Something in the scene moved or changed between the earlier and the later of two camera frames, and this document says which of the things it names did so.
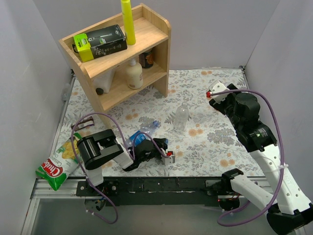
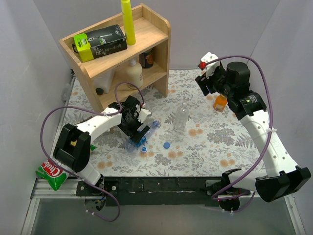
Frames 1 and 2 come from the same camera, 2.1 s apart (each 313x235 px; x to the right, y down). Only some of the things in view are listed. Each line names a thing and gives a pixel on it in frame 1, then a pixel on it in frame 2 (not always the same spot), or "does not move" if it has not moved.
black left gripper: x=159 y=146 to x=133 y=129
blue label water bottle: x=137 y=136 does not move
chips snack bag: x=55 y=168 does not move
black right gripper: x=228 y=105 to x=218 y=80
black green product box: x=97 y=43 does not move
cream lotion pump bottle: x=134 y=75 does not move
